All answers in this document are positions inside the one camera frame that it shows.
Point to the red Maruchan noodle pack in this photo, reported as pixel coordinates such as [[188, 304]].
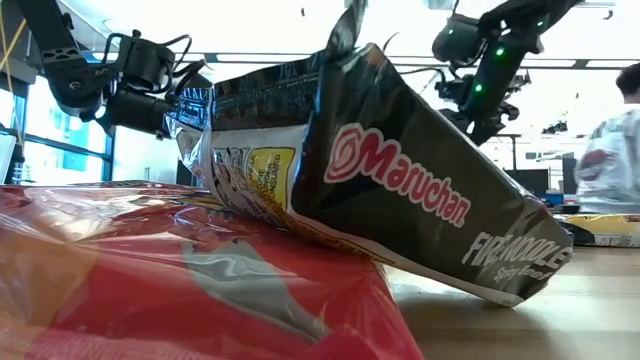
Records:
[[150, 300]]

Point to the large black ceiling rig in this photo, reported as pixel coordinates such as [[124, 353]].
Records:
[[522, 79]]

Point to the black T-shaped stand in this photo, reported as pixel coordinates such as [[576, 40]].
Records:
[[514, 150]]

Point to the long ceiling light rail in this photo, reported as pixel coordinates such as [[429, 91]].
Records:
[[260, 58]]

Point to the blue storage crate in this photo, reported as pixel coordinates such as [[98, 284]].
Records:
[[555, 199]]

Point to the person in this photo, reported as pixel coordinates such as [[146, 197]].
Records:
[[610, 160]]

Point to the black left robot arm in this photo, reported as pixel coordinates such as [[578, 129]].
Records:
[[75, 65]]

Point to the small black ceiling rig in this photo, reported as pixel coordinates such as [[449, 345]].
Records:
[[555, 127]]

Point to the black fire noodle pack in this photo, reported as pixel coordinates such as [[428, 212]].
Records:
[[400, 225]]

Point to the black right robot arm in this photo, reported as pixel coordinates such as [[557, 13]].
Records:
[[515, 25]]

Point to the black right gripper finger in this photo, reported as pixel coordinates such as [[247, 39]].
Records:
[[477, 132]]

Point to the large dark-framed window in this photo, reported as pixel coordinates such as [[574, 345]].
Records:
[[65, 145]]

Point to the black monitor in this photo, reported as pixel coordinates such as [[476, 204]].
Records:
[[530, 181], [569, 172]]

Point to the yellow Maruchan noodle pack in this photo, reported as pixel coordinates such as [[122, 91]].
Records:
[[610, 227]]

